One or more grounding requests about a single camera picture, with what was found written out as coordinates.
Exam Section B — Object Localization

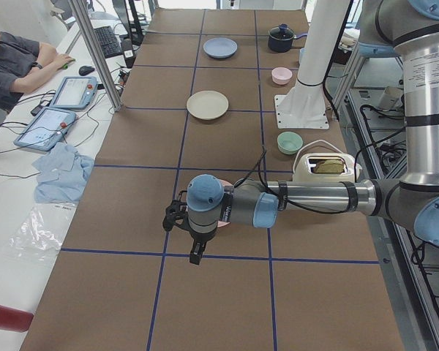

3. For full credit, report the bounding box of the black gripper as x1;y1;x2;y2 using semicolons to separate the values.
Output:
162;190;216;265

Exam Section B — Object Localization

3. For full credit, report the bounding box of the blue plate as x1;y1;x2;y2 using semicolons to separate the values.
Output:
203;37;238;59

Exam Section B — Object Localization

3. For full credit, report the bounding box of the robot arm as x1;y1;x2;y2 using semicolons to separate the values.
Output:
162;1;439;264

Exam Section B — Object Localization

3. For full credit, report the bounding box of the cream plate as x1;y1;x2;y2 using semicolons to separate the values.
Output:
187;91;229;121

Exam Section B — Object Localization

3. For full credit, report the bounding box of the brown paper table cover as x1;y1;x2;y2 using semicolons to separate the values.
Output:
20;7;405;351

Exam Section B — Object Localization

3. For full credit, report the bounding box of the light blue cloth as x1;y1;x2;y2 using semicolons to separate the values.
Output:
32;142;94;203

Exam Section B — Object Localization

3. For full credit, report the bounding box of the green bowl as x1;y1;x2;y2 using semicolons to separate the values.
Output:
277;131;304;155

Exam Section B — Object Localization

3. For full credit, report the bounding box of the cream toaster with bread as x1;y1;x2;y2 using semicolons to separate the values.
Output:
292;140;362;183

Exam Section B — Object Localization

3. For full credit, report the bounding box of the clear plastic bag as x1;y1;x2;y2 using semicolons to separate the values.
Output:
10;203;77;254

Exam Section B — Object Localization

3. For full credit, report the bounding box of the lower teach pendant tablet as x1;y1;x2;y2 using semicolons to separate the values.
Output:
13;107;77;151

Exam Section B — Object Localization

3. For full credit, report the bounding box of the teach pendant tablet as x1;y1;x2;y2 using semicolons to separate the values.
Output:
50;75;98;110
13;107;77;151

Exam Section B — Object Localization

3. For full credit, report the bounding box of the upper teach pendant tablet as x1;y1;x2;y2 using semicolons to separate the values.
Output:
50;75;98;110

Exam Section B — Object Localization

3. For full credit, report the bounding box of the pink bowl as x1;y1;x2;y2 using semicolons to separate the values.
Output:
271;67;293;86

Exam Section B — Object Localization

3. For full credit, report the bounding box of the black computer mouse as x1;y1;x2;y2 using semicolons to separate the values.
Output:
78;65;95;76

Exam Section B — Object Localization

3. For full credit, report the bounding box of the black keyboard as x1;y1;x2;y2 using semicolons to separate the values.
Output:
94;26;122;59

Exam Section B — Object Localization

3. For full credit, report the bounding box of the red cylinder object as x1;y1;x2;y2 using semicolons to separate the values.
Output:
0;305;34;332

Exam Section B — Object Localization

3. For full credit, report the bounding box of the light blue cup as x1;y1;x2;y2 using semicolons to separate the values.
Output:
299;48;305;65

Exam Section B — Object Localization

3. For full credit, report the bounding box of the dark blue lidded pot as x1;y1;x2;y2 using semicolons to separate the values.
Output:
268;23;308;53

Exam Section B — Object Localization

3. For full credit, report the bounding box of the seated person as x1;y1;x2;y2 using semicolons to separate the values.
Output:
0;31;74;112

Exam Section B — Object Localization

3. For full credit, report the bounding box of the aluminium frame post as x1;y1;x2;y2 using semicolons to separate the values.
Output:
69;0;122;112

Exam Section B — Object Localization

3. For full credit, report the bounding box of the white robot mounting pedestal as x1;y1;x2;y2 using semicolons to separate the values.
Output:
275;0;352;129

